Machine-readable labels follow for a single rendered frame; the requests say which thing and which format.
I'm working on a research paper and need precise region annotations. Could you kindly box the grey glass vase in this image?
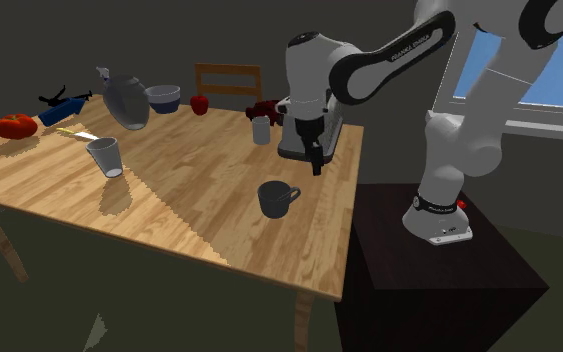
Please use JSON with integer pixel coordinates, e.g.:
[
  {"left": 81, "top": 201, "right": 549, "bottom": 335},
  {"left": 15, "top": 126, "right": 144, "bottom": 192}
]
[{"left": 102, "top": 73, "right": 152, "bottom": 131}]

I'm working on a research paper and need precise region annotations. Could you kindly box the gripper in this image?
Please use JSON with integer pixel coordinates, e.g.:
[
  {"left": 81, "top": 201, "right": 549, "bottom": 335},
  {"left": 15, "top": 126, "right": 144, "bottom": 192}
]
[{"left": 293, "top": 117, "right": 324, "bottom": 177}]

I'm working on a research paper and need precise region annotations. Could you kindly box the yellow handled knife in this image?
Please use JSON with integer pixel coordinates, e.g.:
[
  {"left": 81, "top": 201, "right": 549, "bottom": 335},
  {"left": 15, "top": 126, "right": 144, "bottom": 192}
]
[{"left": 55, "top": 127, "right": 101, "bottom": 142}]

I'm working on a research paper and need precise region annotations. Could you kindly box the grey tumbler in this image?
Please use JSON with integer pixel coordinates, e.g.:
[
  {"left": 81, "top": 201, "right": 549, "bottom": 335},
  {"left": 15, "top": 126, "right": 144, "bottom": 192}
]
[{"left": 84, "top": 136, "right": 125, "bottom": 179}]

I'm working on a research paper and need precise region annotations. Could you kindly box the blue box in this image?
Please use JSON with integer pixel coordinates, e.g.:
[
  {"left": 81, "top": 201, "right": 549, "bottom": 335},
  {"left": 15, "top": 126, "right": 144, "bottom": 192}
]
[{"left": 37, "top": 97, "right": 87, "bottom": 128}]

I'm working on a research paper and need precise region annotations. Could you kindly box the grey cup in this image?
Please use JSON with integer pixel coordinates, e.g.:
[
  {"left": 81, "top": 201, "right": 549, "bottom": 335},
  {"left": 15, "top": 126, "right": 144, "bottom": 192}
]
[{"left": 252, "top": 115, "right": 272, "bottom": 146}]

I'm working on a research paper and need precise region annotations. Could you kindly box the window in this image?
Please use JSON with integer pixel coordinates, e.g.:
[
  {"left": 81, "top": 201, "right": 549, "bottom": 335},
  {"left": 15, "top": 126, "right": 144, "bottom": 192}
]
[{"left": 431, "top": 21, "right": 563, "bottom": 144}]

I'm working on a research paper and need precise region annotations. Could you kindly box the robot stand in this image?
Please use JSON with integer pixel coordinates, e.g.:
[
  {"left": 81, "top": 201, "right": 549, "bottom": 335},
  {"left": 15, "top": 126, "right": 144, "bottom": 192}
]
[{"left": 334, "top": 182, "right": 551, "bottom": 352}]

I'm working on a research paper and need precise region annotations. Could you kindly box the white and blue bowl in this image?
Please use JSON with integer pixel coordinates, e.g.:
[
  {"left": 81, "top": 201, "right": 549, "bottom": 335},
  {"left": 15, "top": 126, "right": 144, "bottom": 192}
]
[{"left": 144, "top": 84, "right": 182, "bottom": 116}]

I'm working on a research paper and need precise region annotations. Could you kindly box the silver coffee machine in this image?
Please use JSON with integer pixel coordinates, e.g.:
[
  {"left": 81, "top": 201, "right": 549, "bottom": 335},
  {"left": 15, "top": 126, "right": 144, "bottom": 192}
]
[{"left": 276, "top": 92, "right": 346, "bottom": 165}]

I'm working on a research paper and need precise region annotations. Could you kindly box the dark grey mug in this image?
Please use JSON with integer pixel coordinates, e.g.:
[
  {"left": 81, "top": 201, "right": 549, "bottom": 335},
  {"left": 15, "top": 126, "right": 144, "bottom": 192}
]
[{"left": 256, "top": 180, "right": 303, "bottom": 220}]

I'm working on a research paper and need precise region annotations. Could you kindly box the red apple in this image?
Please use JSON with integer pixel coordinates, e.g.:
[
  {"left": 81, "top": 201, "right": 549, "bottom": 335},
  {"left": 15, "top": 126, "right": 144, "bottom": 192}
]
[{"left": 189, "top": 94, "right": 211, "bottom": 117}]

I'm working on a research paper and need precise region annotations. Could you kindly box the wooden table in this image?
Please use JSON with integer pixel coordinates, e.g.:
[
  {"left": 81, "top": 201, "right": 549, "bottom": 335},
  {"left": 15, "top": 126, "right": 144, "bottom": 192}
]
[{"left": 0, "top": 94, "right": 366, "bottom": 352}]

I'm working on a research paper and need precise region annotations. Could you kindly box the black figure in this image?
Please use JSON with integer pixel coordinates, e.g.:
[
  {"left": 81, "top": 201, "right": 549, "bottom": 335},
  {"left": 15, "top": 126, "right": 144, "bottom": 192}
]
[{"left": 38, "top": 84, "right": 94, "bottom": 108}]

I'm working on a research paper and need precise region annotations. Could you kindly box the wooden chair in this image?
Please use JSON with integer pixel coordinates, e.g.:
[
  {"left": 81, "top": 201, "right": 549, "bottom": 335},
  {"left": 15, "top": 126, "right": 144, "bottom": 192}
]
[{"left": 194, "top": 62, "right": 264, "bottom": 105}]

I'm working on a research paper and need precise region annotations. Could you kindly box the red tomato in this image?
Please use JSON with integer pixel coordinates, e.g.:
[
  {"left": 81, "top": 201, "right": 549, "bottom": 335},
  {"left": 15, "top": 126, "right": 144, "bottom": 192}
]
[{"left": 0, "top": 113, "right": 39, "bottom": 141}]

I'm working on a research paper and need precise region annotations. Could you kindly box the dark red object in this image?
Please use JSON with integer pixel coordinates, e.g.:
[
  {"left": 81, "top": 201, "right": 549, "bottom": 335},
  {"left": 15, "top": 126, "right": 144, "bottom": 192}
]
[{"left": 245, "top": 99, "right": 287, "bottom": 127}]

